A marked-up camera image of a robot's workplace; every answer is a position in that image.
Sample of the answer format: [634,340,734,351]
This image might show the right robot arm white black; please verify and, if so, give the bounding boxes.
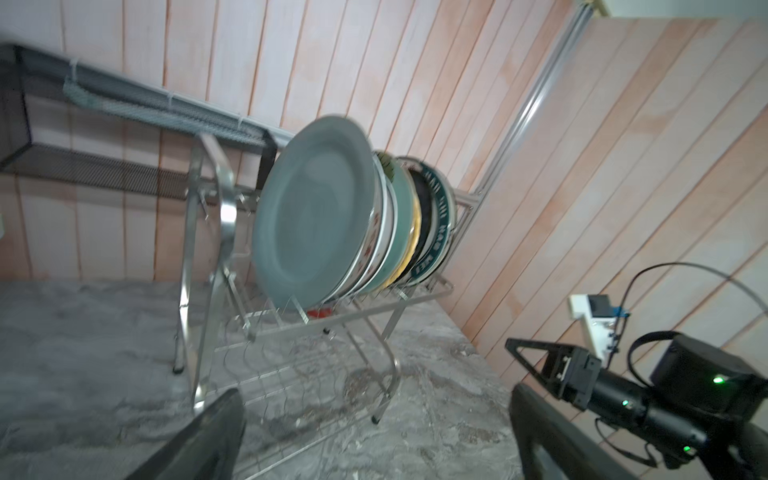
[505,331,767,479]

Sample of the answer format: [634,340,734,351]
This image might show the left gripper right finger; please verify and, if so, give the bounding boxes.
[508,383,634,479]

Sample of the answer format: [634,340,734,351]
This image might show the light green flower plate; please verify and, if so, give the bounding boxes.
[359,151,421,294]

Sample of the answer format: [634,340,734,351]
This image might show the red utensil cup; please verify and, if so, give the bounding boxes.
[306,305,335,319]

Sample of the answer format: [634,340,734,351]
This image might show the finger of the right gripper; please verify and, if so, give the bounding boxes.
[505,338,560,387]

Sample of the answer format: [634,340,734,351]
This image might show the black mesh wall basket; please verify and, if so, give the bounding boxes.
[1,42,279,206]

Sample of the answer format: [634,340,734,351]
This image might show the yellow woven bamboo tray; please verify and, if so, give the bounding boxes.
[377,195,421,291]

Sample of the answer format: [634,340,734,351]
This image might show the silver metal dish rack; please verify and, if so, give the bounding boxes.
[173,134,453,479]

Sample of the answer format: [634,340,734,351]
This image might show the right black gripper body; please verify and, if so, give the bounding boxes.
[542,346,708,465]

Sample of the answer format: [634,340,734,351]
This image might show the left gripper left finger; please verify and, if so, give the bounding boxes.
[128,388,246,479]

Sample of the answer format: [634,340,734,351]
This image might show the green rim white plate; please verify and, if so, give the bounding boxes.
[396,156,457,287]

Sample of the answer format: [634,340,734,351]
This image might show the white plate black rings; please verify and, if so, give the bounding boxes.
[323,155,388,302]

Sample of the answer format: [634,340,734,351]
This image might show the grey green large plate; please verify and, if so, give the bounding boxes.
[251,116,382,308]

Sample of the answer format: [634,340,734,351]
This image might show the dark blue glazed plate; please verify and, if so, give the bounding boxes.
[394,156,433,286]

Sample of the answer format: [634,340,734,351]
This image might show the orange sunburst plate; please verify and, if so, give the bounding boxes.
[346,174,396,296]

